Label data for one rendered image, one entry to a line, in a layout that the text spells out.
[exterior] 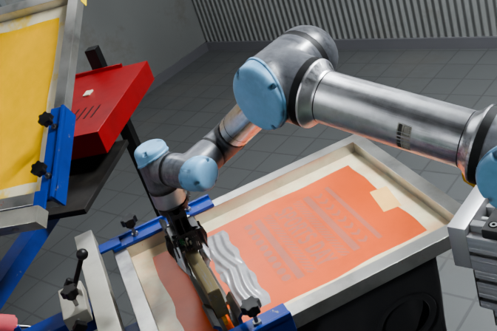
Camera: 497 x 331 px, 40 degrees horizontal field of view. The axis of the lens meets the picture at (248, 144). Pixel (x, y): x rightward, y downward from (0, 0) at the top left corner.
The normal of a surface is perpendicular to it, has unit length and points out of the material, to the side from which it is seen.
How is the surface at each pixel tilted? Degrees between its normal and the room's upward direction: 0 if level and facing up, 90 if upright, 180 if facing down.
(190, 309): 0
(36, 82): 32
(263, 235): 0
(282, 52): 18
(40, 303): 0
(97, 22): 90
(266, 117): 88
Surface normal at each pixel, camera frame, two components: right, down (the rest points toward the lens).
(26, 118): -0.33, -0.45
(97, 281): -0.30, -0.85
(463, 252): -0.59, 0.53
